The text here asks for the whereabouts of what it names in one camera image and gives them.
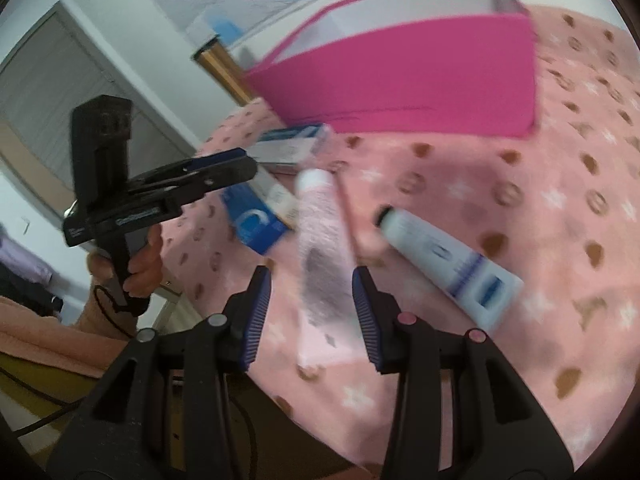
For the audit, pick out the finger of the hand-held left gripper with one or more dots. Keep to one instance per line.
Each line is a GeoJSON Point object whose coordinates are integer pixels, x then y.
{"type": "Point", "coordinates": [230, 175]}
{"type": "Point", "coordinates": [220, 157]}

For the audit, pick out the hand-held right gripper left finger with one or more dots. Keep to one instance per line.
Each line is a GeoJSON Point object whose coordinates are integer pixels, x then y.
{"type": "Point", "coordinates": [257, 310]}

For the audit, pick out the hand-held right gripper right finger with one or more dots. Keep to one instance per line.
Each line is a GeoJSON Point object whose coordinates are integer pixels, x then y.
{"type": "Point", "coordinates": [367, 315]}

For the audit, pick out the blue and white medicine box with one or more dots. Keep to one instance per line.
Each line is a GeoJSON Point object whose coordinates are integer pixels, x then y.
{"type": "Point", "coordinates": [255, 225]}

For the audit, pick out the teal and white medicine box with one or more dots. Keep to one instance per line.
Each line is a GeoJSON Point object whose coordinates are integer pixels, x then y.
{"type": "Point", "coordinates": [295, 142]}

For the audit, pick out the pink tube with white cap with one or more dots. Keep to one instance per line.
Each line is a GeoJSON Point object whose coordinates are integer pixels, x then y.
{"type": "Point", "coordinates": [320, 260]}

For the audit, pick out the white tube with blue label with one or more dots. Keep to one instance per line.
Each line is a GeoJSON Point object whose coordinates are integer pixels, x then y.
{"type": "Point", "coordinates": [450, 265]}

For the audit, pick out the pink cardboard box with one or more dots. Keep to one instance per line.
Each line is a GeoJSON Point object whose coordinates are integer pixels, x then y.
{"type": "Point", "coordinates": [425, 70]}

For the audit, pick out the person's left forearm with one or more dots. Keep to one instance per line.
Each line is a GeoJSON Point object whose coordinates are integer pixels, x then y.
{"type": "Point", "coordinates": [40, 340]}

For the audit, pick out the person's left hand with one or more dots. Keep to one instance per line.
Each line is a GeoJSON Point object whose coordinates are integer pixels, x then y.
{"type": "Point", "coordinates": [147, 265]}

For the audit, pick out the gold metal tumbler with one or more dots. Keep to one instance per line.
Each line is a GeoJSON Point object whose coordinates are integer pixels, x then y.
{"type": "Point", "coordinates": [225, 70]}

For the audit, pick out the grey door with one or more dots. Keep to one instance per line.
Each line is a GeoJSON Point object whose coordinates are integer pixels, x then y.
{"type": "Point", "coordinates": [50, 85]}

